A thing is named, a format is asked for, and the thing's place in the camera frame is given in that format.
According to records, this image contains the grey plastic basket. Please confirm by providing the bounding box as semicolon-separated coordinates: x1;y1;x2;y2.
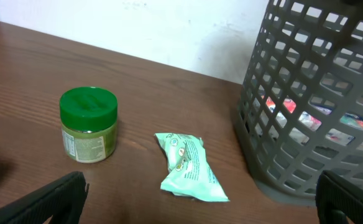
234;0;363;206

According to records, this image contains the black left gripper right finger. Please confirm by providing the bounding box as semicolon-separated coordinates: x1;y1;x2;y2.
315;170;363;224

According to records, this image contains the light green snack packet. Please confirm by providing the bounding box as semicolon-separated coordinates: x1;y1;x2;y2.
155;133;229;202

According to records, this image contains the green lid jar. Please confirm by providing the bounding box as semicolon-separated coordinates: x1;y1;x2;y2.
59;86;118;164

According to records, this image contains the orange tissue multipack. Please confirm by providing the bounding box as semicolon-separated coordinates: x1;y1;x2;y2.
266;97;363;151

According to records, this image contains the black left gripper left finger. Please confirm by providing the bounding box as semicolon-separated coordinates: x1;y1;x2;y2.
0;171;90;224

